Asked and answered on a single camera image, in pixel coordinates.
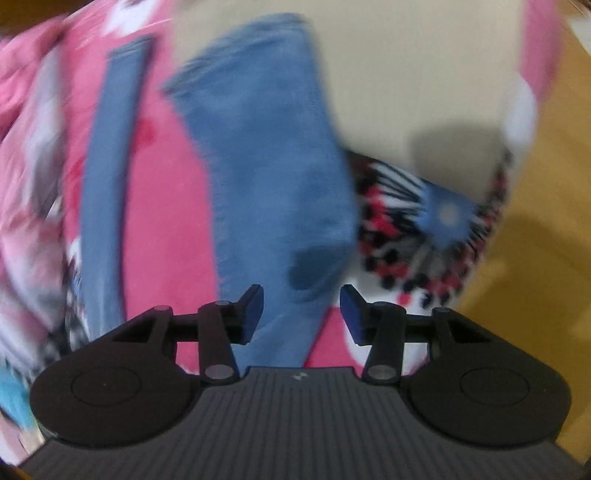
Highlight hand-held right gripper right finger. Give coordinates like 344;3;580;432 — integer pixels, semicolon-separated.
339;285;490;384

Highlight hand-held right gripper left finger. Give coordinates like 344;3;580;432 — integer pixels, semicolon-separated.
111;284;265;385

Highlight blue jeans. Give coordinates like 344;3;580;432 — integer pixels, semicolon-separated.
79;13;360;370

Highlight pink floral bed sheet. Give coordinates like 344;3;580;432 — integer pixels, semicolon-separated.
55;0;566;374

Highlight pink patterned quilt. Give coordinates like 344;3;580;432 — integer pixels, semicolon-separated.
0;18;88;416

